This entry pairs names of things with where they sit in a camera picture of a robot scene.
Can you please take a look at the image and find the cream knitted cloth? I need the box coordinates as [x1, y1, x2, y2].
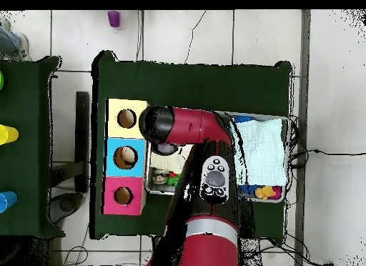
[150, 144, 194, 175]

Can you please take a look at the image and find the shallow mesh bin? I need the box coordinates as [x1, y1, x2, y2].
[144, 107, 290, 204]

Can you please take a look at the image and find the wooden box with three holes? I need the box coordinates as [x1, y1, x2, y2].
[101, 98, 151, 216]

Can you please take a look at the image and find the green spiky monster toy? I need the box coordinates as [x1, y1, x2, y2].
[167, 172, 181, 187]

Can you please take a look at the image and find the round printed tin can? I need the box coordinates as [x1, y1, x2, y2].
[152, 168, 169, 185]

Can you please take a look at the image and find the dark green tablecloth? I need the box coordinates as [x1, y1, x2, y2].
[0, 55, 66, 240]
[90, 49, 294, 245]

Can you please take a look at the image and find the light blue knitted cloth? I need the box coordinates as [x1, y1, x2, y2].
[230, 118, 287, 187]

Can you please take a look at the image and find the yellow plush toy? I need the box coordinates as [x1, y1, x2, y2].
[254, 185, 277, 200]

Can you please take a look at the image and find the black upright stand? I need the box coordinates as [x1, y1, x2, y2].
[51, 91, 90, 194]

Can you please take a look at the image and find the dark grey oval pad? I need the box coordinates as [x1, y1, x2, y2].
[49, 192, 84, 225]

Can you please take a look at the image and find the purple cup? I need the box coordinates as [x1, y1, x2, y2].
[107, 10, 122, 29]

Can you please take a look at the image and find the yellow cup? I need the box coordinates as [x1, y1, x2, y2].
[0, 124, 20, 146]

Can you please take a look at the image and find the blue cup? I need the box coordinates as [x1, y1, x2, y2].
[0, 190, 19, 214]

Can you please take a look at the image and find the person's foot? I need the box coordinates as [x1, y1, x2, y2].
[0, 15, 31, 61]

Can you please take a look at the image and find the black cable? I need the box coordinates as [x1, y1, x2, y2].
[287, 114, 366, 169]

